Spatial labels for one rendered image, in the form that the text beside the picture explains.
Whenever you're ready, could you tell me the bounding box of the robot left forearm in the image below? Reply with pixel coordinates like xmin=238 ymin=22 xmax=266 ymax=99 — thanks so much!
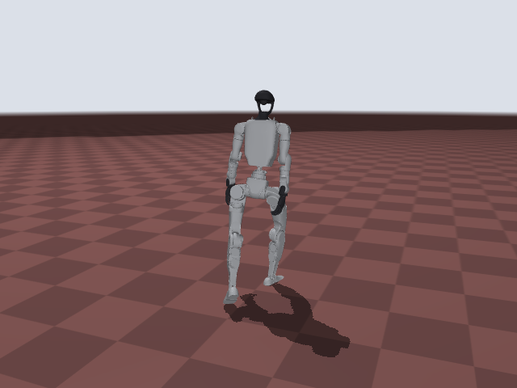
xmin=226 ymin=151 xmax=238 ymax=185

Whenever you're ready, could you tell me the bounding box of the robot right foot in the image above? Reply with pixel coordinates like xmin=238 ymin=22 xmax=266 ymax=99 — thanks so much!
xmin=263 ymin=276 xmax=284 ymax=285

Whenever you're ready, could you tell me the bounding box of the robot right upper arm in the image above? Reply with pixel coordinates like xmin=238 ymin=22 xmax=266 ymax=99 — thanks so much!
xmin=276 ymin=122 xmax=291 ymax=165

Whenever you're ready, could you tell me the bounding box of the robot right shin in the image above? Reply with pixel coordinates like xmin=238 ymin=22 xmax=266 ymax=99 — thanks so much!
xmin=268 ymin=230 xmax=285 ymax=279

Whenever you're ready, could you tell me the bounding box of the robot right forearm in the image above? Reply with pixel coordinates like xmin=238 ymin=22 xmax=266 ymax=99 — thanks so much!
xmin=279 ymin=154 xmax=292 ymax=194

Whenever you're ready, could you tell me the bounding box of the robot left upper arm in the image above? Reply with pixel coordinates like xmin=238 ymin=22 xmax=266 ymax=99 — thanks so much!
xmin=230 ymin=122 xmax=246 ymax=161

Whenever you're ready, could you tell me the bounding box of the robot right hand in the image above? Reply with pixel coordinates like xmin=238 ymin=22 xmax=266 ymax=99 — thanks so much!
xmin=271 ymin=186 xmax=288 ymax=215

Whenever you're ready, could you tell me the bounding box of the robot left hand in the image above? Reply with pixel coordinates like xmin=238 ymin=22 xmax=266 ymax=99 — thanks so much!
xmin=225 ymin=179 xmax=235 ymax=205

